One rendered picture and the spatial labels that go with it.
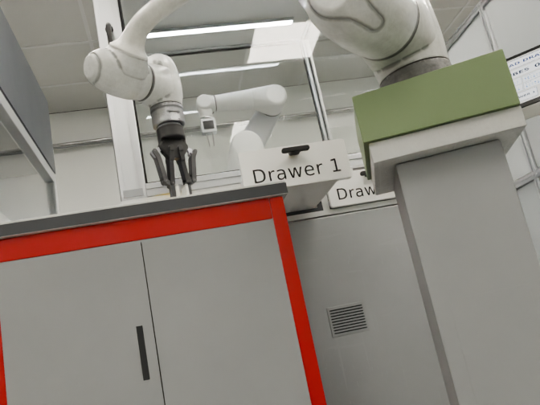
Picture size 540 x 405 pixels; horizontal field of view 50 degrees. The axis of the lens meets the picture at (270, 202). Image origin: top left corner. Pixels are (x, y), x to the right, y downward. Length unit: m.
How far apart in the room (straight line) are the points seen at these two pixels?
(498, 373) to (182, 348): 0.57
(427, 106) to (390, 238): 0.84
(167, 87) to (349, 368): 0.97
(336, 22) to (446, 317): 0.56
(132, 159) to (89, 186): 3.41
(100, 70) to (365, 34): 0.69
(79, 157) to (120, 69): 3.86
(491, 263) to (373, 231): 0.81
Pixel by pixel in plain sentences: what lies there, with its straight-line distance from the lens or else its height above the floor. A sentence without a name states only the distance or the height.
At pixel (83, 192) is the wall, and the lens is 5.24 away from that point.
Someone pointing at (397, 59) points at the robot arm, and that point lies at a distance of 1.23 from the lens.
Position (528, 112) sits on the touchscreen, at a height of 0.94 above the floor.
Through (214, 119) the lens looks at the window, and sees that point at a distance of 1.92.
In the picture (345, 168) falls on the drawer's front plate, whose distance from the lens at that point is 1.54.
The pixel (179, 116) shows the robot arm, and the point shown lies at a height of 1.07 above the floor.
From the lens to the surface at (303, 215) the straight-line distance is 1.83.
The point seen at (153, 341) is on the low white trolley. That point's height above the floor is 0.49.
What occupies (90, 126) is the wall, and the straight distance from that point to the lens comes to 5.44.
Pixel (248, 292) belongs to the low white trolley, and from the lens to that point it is 1.16.
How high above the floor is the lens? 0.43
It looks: 14 degrees up
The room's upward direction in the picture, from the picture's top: 12 degrees counter-clockwise
